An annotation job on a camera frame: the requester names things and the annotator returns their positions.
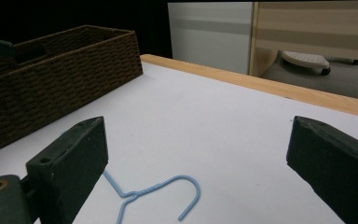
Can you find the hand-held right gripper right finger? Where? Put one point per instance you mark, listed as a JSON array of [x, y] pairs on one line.
[[332, 161]]

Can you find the white chair base with caster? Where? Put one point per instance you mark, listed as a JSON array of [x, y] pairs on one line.
[[306, 59]]

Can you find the light wooden furniture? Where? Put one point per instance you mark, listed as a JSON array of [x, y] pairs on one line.
[[317, 31]]

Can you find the white cabinet panel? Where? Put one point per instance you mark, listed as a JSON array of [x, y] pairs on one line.
[[211, 37]]

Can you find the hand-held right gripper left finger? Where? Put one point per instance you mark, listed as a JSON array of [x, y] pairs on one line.
[[71, 161]]

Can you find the brown woven basket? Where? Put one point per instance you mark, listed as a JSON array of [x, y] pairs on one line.
[[62, 84]]

